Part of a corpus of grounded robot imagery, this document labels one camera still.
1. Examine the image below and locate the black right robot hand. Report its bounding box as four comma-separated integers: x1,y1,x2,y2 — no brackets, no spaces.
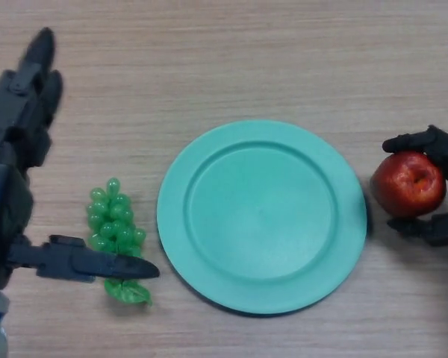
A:
382,125,448,247

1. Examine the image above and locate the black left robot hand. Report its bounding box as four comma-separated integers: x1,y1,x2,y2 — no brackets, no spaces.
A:
0,26,161,290

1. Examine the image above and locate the red apple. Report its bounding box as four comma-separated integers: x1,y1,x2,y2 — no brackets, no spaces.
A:
370,151,447,219

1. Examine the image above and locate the green round plate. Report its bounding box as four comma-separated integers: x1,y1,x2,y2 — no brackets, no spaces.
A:
156,119,367,318

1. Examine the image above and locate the green grape bunch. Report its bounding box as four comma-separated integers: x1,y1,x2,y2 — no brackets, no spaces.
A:
85,177,153,307

